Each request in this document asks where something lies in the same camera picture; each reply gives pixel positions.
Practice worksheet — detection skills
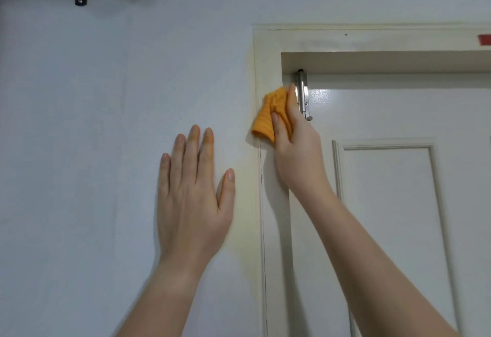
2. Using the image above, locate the person's left forearm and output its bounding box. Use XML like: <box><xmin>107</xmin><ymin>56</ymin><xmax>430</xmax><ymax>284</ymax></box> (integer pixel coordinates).
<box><xmin>112</xmin><ymin>258</ymin><xmax>211</xmax><ymax>337</ymax></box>

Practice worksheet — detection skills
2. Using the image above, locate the person's right hand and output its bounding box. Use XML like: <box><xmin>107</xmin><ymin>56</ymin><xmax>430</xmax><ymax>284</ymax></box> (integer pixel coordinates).
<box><xmin>271</xmin><ymin>83</ymin><xmax>335</xmax><ymax>200</ymax></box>

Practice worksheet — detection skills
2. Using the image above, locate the orange cleaning cloth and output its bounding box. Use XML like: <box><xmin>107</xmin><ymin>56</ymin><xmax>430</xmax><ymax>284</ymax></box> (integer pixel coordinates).
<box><xmin>251</xmin><ymin>86</ymin><xmax>294</xmax><ymax>144</ymax></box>

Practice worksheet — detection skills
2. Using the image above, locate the white panelled door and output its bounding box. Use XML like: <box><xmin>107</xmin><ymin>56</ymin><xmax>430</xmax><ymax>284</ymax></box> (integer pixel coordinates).
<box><xmin>282</xmin><ymin>73</ymin><xmax>491</xmax><ymax>337</ymax></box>

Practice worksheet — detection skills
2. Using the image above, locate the person's left hand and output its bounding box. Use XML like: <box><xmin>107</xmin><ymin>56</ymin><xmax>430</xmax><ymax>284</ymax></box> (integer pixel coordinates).
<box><xmin>157</xmin><ymin>124</ymin><xmax>236</xmax><ymax>269</ymax></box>

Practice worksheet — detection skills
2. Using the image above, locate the silver door bolt latch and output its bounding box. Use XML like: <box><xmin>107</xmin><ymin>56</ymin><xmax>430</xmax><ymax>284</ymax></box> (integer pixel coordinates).
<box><xmin>295</xmin><ymin>69</ymin><xmax>314</xmax><ymax>122</ymax></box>

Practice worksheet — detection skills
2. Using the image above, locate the cream door frame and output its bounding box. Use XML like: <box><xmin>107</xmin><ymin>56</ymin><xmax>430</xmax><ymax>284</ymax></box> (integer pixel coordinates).
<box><xmin>252</xmin><ymin>23</ymin><xmax>491</xmax><ymax>337</ymax></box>

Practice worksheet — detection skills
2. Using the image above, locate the person's right forearm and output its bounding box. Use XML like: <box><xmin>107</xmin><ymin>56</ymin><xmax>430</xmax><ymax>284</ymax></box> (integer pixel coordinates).
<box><xmin>288</xmin><ymin>189</ymin><xmax>461</xmax><ymax>337</ymax></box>

